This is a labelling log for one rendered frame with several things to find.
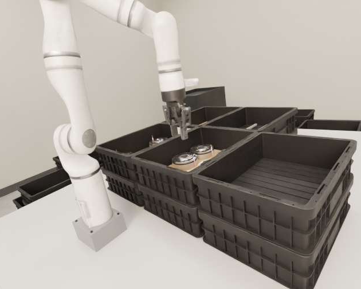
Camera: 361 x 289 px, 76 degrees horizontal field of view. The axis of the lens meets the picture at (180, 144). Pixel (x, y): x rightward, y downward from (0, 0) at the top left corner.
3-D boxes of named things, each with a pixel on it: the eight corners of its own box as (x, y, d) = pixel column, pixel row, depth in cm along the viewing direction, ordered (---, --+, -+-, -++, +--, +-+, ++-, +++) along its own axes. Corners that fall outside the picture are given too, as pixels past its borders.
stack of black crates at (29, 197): (54, 254, 156) (30, 197, 142) (38, 238, 175) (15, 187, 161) (104, 221, 184) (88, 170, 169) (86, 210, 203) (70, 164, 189)
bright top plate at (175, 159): (184, 166, 86) (184, 164, 86) (167, 161, 93) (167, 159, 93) (201, 156, 92) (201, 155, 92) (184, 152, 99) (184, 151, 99)
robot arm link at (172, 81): (200, 85, 70) (198, 63, 68) (169, 92, 65) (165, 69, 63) (184, 85, 77) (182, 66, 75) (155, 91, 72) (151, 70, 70)
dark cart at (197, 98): (205, 173, 266) (194, 96, 237) (176, 167, 295) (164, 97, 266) (231, 153, 309) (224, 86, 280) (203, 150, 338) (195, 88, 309)
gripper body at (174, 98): (155, 89, 72) (160, 118, 75) (168, 89, 65) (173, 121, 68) (175, 85, 75) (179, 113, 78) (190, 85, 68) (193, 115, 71)
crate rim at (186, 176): (190, 183, 62) (188, 175, 62) (130, 163, 83) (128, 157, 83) (260, 137, 88) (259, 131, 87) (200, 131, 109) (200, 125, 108)
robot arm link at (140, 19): (177, 23, 69) (133, 3, 66) (181, 17, 61) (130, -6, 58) (169, 47, 71) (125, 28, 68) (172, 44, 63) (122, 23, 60)
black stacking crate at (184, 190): (195, 212, 66) (189, 176, 62) (136, 186, 86) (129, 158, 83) (261, 160, 91) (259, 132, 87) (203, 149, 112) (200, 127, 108)
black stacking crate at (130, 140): (163, 142, 133) (159, 123, 129) (202, 149, 112) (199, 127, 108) (100, 170, 108) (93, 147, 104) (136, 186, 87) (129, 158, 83)
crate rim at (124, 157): (160, 126, 130) (159, 122, 129) (200, 131, 109) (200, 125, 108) (94, 151, 105) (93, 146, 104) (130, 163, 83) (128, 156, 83)
